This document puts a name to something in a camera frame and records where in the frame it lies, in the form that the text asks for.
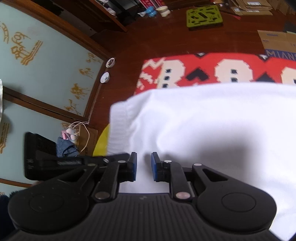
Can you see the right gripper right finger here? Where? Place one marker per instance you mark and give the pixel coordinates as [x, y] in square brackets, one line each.
[222, 201]

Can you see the yellow plastic bag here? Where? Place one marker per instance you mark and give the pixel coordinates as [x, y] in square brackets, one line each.
[102, 142]

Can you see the stack of flattened cardboard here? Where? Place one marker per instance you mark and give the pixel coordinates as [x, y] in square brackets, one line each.
[251, 7]

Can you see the Mianshu flattened cardboard box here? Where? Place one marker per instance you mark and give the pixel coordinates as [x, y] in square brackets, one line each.
[278, 44]

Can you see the white sweatshirt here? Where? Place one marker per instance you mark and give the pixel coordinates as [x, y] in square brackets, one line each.
[243, 130]

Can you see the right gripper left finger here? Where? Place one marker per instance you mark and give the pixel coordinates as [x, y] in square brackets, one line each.
[69, 190]

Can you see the cream ceramic pot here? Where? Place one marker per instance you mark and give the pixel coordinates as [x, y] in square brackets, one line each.
[163, 11]

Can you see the white pet bowl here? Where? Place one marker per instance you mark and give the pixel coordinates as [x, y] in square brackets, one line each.
[110, 63]
[105, 77]

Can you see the blue ceramic figurine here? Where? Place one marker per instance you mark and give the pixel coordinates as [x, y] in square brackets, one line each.
[150, 11]

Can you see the red Christmas pattern tablecloth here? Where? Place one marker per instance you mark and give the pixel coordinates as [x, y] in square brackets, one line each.
[212, 68]

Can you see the cardboard box with clothes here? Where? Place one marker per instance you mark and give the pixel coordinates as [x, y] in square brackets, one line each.
[76, 139]

